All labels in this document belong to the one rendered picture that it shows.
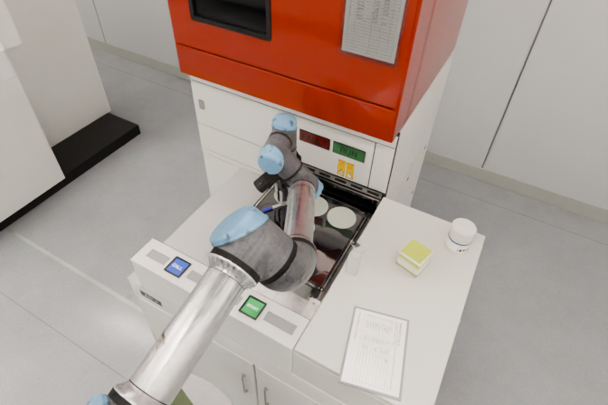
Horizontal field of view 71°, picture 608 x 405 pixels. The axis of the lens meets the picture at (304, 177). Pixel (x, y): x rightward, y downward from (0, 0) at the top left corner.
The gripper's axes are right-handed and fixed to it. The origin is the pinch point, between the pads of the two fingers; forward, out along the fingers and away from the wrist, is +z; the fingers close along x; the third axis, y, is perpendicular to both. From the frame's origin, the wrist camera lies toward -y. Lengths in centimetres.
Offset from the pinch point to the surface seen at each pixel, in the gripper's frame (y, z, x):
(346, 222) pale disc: 16.9, 1.9, -17.0
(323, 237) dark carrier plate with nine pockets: 6.9, 1.8, -19.2
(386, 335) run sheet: 3, -5, -59
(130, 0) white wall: -3, 31, 299
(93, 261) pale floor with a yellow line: -78, 91, 84
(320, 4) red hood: 14, -66, 2
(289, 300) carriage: -13.0, 3.5, -34.4
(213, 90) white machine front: -7.3, -24.1, 41.4
